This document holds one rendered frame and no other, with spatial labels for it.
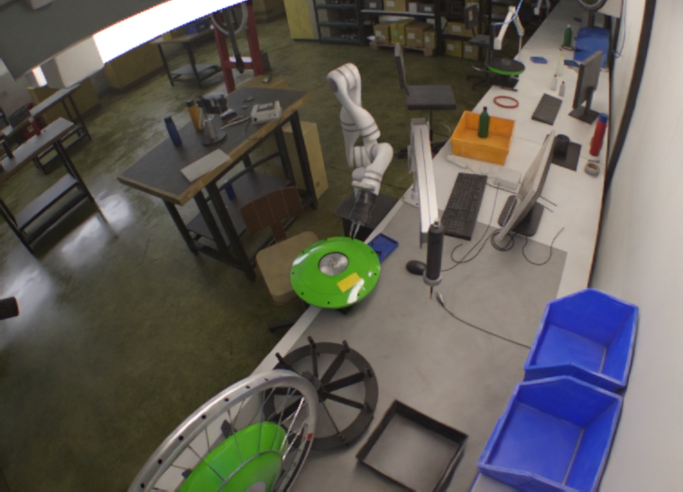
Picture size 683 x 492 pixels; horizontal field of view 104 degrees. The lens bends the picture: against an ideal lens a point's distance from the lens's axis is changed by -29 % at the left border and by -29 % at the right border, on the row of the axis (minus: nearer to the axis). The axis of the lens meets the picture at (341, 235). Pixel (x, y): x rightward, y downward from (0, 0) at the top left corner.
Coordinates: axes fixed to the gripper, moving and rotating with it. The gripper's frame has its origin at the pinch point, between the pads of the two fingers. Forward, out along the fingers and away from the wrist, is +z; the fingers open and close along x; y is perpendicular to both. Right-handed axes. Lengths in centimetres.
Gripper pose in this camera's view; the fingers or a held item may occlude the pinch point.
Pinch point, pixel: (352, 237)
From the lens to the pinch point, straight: 137.0
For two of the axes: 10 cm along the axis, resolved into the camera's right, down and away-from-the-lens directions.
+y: 3.6, 1.9, 9.1
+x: -8.9, -2.3, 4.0
